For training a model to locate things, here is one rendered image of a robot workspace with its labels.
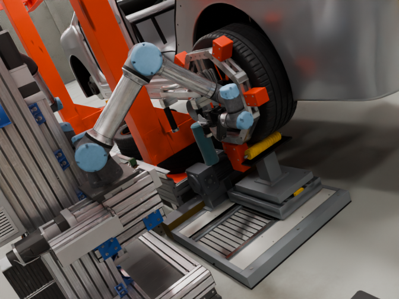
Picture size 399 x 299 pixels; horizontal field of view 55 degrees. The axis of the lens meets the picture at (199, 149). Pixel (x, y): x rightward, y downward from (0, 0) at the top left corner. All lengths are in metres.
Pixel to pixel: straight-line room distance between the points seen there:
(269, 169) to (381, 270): 0.83
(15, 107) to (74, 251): 0.63
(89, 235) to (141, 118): 1.06
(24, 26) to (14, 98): 2.55
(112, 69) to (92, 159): 0.98
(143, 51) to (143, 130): 1.06
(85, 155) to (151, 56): 0.44
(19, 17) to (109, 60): 2.02
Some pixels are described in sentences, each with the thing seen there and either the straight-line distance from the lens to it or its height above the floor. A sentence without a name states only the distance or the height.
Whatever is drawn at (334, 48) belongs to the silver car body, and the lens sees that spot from 1.75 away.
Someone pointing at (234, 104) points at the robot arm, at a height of 0.93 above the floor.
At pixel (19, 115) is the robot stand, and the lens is 1.76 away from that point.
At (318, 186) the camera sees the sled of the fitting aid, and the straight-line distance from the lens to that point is 2.46.
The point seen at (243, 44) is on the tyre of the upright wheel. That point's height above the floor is 1.09.
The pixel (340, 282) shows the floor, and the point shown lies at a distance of 1.98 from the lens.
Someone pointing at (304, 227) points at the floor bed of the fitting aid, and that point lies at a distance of 2.21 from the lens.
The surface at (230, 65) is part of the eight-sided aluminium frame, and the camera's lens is 1.98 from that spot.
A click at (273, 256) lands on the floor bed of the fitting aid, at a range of 2.10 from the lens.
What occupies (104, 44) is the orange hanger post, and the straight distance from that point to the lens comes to 2.38.
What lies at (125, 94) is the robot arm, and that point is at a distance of 1.48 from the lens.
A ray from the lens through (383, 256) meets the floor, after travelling 2.08.
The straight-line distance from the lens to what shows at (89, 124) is 4.35.
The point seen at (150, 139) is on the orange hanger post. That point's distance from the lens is 2.47.
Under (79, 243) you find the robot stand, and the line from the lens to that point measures 1.57.
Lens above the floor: 1.36
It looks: 20 degrees down
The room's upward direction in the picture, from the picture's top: 22 degrees counter-clockwise
